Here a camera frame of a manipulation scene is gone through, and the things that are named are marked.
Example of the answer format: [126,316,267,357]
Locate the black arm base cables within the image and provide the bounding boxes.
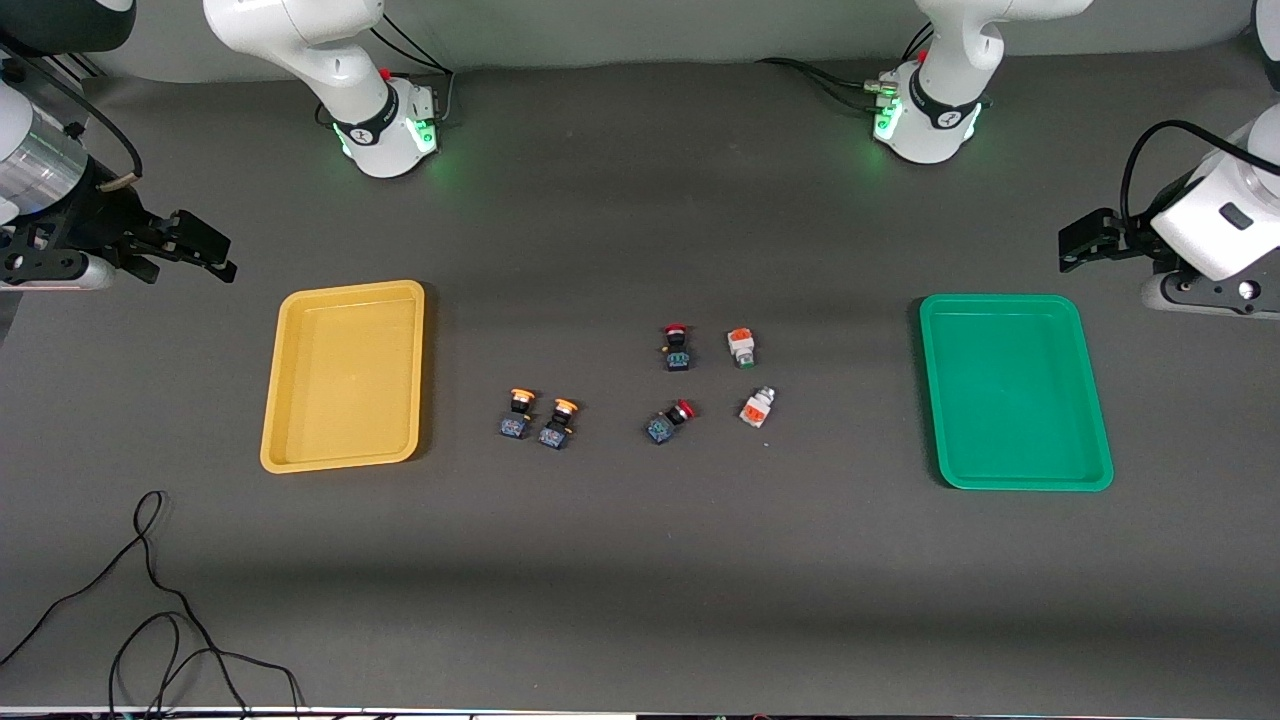
[315,15,457,129]
[755,22,936,113]

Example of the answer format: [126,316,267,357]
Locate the aluminium profile rail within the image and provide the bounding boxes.
[0,38,103,83]

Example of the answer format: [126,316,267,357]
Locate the black left arm base cables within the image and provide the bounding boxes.
[755,22,936,113]

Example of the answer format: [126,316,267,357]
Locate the black left arm wrist cable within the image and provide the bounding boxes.
[1120,120,1280,233]

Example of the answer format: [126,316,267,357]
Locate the thin black loose cable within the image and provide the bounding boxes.
[0,490,304,719]

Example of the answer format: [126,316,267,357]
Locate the black right arm base cables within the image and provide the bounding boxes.
[315,15,457,129]

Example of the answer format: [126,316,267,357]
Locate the green plastic tray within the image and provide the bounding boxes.
[919,293,1115,492]

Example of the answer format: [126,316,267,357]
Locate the yellow plastic tray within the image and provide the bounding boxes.
[260,280,426,474]

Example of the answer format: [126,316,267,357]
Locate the yellow push button switch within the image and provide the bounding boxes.
[537,398,580,450]
[499,388,537,441]

